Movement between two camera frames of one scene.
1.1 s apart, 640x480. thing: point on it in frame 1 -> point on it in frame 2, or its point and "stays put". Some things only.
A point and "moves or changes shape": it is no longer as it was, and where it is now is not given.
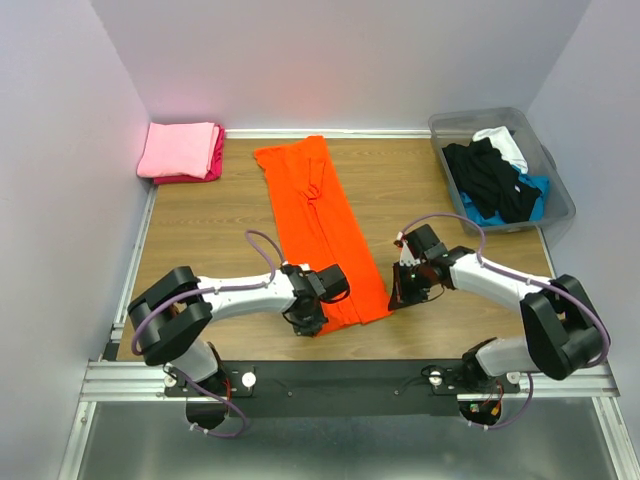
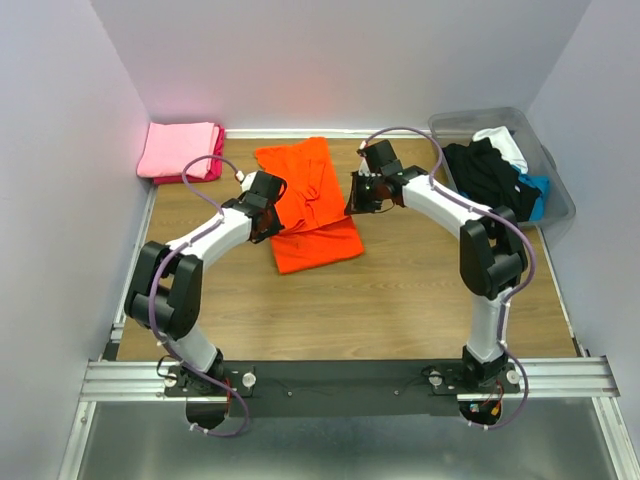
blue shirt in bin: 494,219 stays put
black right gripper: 400,295 -> 355,204
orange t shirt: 317,228 moves or changes shape
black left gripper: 309,329 -> 273,229
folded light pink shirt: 187,149 stays put
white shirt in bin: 503,141 stays put
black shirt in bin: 491,182 stays put
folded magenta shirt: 214,172 stays put
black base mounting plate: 338,388 stays put
